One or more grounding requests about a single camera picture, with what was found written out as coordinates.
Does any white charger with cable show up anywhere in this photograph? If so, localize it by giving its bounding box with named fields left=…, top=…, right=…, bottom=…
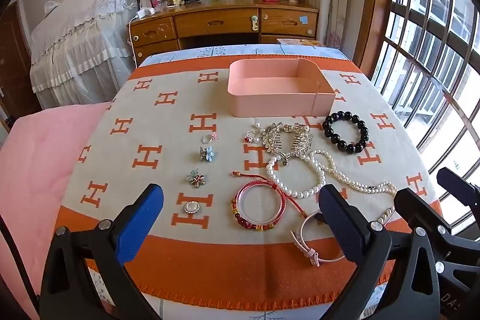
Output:
left=127, top=7, right=157, bottom=60

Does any pink leather bracelet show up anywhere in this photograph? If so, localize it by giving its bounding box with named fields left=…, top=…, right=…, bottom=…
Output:
left=290, top=209, right=346, bottom=266

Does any blue flower hair clip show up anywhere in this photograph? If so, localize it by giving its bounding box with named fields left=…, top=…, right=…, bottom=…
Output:
left=199, top=145, right=218, bottom=162

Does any metal window grille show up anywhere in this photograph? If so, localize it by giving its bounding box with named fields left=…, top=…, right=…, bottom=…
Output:
left=371, top=0, right=480, bottom=234

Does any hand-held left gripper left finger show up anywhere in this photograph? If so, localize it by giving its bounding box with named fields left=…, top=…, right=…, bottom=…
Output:
left=39, top=183, right=166, bottom=320

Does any black bead bracelet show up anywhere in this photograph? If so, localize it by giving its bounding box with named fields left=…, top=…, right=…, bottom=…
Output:
left=322, top=111, right=370, bottom=155

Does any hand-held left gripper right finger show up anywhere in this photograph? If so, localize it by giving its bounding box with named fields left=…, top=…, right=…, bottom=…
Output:
left=318, top=184, right=442, bottom=320

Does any pink quilt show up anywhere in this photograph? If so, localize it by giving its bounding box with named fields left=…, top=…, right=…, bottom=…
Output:
left=0, top=103, right=113, bottom=306

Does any wooden window frame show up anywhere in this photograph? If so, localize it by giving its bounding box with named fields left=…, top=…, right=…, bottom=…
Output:
left=352, top=0, right=395, bottom=70

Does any red cord bracelet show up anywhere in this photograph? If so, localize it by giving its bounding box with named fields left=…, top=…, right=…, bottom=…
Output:
left=232, top=171, right=308, bottom=219

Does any wooden desk with drawers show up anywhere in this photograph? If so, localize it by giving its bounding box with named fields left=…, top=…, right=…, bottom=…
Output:
left=125, top=0, right=319, bottom=62

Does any rhinestone double hair comb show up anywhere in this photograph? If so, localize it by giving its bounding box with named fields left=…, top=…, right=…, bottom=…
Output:
left=261, top=122, right=314, bottom=165

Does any orange patterned blanket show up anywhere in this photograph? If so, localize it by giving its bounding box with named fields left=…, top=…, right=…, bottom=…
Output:
left=56, top=55, right=443, bottom=309

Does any brown wooden door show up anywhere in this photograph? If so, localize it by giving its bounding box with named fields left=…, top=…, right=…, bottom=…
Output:
left=0, top=1, right=43, bottom=118

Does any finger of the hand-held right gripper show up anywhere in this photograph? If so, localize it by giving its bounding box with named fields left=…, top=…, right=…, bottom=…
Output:
left=436, top=167, right=480, bottom=210
left=394, top=188, right=466, bottom=249

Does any long pearl necklace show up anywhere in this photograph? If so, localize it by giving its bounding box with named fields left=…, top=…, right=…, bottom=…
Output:
left=308, top=149, right=399, bottom=225

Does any red beaded bangle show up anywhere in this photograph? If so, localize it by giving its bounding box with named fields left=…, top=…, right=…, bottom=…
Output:
left=230, top=181, right=286, bottom=231

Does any pink jewelry box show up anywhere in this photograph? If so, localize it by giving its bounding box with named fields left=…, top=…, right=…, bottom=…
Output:
left=227, top=58, right=336, bottom=118

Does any pearl bracelet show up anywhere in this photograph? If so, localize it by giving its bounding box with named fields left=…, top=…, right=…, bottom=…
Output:
left=266, top=154, right=326, bottom=199

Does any piano under white lace cover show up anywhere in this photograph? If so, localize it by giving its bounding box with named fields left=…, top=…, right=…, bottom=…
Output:
left=30, top=0, right=140, bottom=111

